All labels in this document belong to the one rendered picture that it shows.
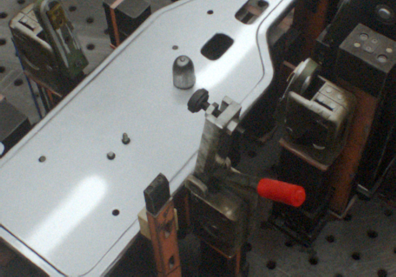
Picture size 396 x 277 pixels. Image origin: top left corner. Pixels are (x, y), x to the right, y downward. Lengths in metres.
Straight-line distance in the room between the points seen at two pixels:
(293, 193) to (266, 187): 0.04
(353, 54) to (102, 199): 0.37
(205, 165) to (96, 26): 0.74
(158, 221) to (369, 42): 0.36
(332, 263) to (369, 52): 0.43
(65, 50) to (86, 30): 0.47
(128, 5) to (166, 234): 0.44
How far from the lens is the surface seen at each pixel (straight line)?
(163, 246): 0.84
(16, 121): 1.07
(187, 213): 1.20
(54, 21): 1.02
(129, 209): 0.95
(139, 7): 1.15
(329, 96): 0.96
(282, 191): 0.79
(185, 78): 1.02
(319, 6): 1.30
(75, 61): 1.08
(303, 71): 0.93
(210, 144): 0.79
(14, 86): 1.46
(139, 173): 0.97
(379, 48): 0.95
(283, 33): 1.12
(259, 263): 1.24
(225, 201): 0.89
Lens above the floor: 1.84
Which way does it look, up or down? 57 degrees down
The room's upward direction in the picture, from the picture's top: 3 degrees counter-clockwise
